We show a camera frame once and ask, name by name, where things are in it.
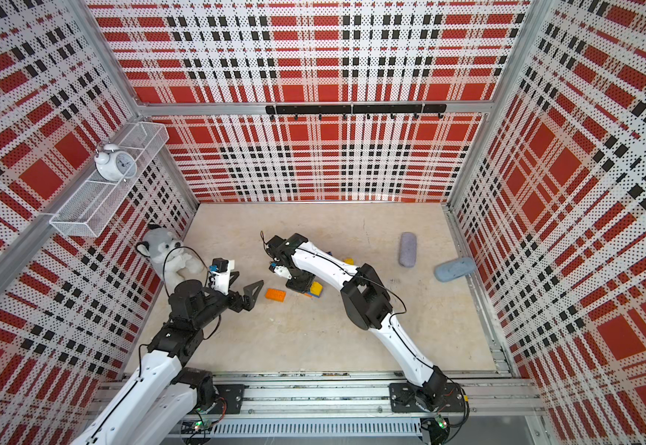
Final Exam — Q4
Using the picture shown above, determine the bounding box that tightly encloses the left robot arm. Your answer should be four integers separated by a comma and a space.
72, 279, 265, 444

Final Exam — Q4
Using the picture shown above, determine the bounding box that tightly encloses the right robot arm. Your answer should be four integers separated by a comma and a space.
263, 234, 450, 412

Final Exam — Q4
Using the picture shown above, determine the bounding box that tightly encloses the orange lego brick left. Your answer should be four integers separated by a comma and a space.
265, 289, 286, 302

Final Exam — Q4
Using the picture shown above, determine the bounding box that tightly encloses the grey husky plush toy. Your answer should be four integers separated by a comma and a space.
135, 224, 204, 290

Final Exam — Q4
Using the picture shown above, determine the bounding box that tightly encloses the purple grey oval case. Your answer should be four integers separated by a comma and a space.
398, 232, 417, 268

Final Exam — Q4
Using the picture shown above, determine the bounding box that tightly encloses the blue grey oval case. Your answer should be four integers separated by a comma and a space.
433, 257, 477, 283

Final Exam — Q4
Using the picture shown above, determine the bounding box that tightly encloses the white alarm clock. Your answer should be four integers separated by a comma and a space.
94, 144, 137, 183

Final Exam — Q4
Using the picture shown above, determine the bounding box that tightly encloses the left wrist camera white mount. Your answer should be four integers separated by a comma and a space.
207, 258, 236, 295

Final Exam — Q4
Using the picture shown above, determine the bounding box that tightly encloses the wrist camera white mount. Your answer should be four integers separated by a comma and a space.
207, 258, 236, 295
269, 263, 292, 280

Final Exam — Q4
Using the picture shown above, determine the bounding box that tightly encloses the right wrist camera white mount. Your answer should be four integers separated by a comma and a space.
269, 263, 292, 280

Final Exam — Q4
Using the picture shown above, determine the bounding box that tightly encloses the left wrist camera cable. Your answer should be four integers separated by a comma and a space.
160, 245, 213, 301

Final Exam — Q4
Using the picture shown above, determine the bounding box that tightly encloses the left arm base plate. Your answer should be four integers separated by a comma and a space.
195, 384, 247, 415

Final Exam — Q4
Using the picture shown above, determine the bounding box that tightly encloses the aluminium front rail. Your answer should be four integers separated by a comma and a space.
85, 371, 547, 419

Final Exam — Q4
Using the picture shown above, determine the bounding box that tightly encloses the black hook rail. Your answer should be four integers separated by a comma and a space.
265, 103, 448, 118

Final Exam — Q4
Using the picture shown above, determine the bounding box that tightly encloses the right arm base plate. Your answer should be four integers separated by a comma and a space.
389, 382, 467, 413

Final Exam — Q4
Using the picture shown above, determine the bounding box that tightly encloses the white wire mesh shelf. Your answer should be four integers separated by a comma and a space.
49, 121, 169, 237

